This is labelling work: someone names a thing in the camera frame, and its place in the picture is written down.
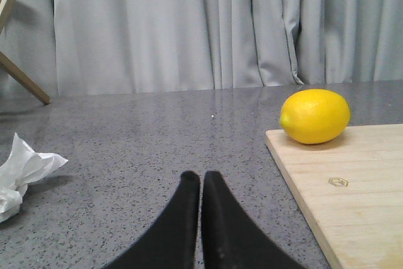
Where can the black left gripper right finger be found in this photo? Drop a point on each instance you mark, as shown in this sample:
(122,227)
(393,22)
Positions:
(230,238)

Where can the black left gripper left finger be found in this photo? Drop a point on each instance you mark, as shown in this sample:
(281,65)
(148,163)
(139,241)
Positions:
(170,242)

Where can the wooden cutting board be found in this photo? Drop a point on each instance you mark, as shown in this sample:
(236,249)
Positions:
(350,192)

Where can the yellow lemon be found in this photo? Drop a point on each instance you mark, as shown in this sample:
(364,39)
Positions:
(314,116)

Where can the crumpled white paper tissue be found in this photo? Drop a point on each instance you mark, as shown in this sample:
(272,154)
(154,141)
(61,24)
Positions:
(22,167)

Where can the grey curtain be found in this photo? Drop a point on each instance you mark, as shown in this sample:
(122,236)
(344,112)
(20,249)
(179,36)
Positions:
(89,47)

